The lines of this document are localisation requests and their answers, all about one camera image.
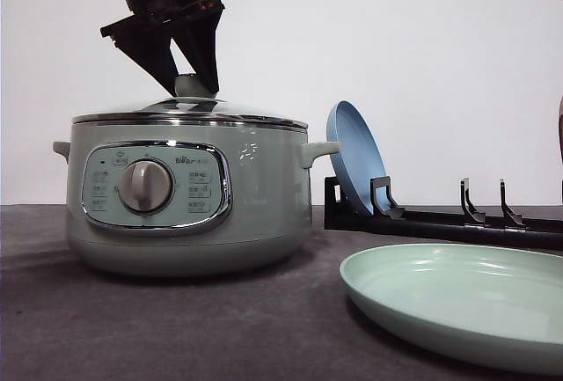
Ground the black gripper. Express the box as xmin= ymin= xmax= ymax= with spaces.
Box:
xmin=100 ymin=0 xmax=225 ymax=97

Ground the glass pot lid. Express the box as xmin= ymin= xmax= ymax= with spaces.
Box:
xmin=71 ymin=74 xmax=309 ymax=130

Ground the green plate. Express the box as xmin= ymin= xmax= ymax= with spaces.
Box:
xmin=340 ymin=243 xmax=563 ymax=377

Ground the green electric steamer pot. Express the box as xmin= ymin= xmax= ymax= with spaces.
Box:
xmin=53 ymin=116 xmax=340 ymax=276

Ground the blue plate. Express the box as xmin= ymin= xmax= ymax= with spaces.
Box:
xmin=326 ymin=100 xmax=390 ymax=216

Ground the black plate rack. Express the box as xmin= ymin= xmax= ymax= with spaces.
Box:
xmin=324 ymin=176 xmax=563 ymax=250

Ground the dark reddish object at edge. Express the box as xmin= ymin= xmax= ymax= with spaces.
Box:
xmin=558 ymin=93 xmax=563 ymax=167

